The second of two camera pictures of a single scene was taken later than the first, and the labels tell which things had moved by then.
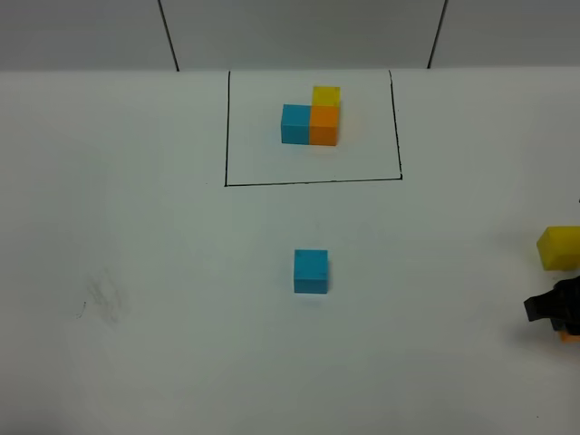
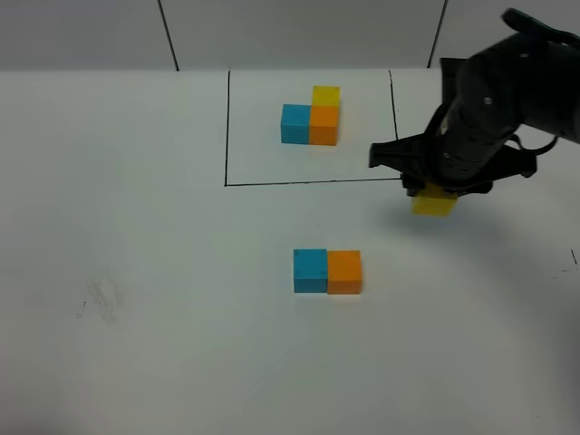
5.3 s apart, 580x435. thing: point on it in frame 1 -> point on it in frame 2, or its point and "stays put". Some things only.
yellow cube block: (559, 247) -> (434, 200)
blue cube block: (311, 271) stays put
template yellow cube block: (326, 96) stays put
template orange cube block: (324, 121) stays put
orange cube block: (566, 337) -> (344, 274)
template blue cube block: (294, 123) stays put
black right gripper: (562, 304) -> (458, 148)
